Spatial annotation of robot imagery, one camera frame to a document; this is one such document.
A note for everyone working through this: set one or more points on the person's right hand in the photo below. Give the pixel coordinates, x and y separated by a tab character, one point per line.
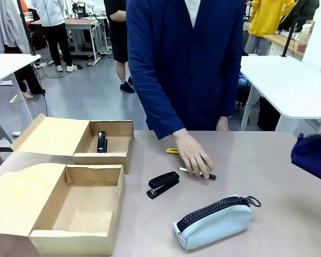
194	155

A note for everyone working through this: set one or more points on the person's left hand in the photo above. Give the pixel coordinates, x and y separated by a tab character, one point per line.
222	124

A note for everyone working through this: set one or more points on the black and white pen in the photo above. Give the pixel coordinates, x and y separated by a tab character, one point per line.
212	176

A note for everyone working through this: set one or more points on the navy blue zipper pouch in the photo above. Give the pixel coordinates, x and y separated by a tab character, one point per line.
313	160

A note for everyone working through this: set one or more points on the cardboard box holding stapler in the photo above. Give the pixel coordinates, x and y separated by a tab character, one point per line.
56	136

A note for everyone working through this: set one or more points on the person's right forearm blue sleeve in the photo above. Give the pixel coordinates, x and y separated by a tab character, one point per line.
164	123

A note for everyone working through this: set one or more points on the large cardboard box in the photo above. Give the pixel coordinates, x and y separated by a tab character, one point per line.
16	198

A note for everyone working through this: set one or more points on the yellow utility knife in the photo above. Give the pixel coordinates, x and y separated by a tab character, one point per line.
171	150

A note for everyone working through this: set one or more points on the black stapler with logo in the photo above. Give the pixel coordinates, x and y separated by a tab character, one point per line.
163	180

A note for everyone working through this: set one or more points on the black bag under table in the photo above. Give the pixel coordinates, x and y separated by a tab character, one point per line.
268	115

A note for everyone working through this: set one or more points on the light blue zipper pouch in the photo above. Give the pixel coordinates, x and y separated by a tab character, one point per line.
216	225

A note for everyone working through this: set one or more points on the large white table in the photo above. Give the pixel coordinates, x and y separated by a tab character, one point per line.
289	85

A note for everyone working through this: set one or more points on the person in blue jacket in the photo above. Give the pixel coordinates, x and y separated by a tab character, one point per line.
187	53

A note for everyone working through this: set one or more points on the slim black stapler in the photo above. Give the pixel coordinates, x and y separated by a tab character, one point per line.
102	142

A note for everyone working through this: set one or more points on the wooden counter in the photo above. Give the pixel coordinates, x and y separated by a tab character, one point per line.
278	40

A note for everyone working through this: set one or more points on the person in yellow hoodie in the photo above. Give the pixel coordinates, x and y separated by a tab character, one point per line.
267	18

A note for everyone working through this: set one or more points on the clear bottle with red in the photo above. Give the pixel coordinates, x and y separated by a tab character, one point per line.
302	40

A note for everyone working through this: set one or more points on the person in black shorts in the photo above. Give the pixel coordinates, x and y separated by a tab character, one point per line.
119	32

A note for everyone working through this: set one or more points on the person in dark jacket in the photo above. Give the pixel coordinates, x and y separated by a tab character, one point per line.
307	12

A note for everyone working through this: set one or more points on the white workbench desk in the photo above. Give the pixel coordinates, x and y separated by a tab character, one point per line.
80	25

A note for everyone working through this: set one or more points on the person in white shirt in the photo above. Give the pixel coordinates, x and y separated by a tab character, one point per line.
54	29

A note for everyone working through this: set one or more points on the thin black stand pole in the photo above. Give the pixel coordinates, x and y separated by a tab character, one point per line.
29	37

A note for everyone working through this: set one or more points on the white table with round leg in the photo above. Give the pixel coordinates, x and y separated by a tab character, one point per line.
5	65

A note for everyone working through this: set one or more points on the person in grey coat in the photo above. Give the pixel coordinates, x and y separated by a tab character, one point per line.
8	29

